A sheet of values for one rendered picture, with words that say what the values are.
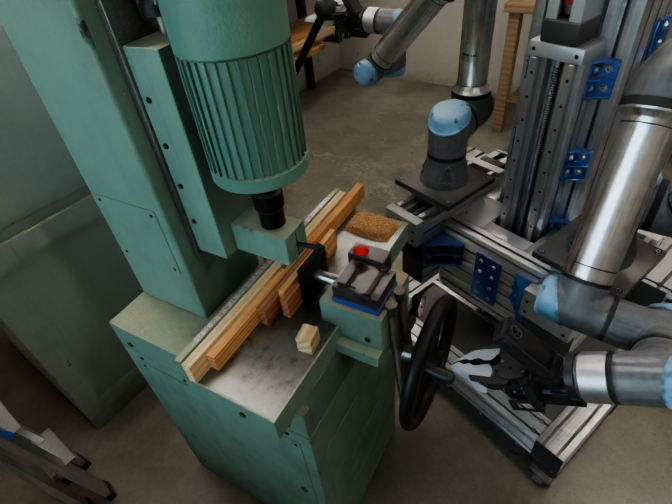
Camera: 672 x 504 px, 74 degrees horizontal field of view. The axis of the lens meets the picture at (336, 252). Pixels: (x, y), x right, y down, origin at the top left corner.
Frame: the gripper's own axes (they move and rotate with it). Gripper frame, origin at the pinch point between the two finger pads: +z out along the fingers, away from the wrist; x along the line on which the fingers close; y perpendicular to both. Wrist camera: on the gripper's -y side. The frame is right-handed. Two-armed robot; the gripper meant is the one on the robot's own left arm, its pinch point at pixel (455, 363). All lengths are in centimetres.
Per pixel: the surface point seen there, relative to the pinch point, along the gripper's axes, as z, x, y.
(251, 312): 32.6, -7.9, -22.5
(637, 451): -1, 55, 106
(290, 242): 23.3, 3.2, -30.1
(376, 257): 12.4, 10.1, -18.7
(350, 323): 17.2, -0.9, -11.8
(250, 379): 28.5, -18.8, -15.7
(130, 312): 73, -12, -30
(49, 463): 116, -45, -3
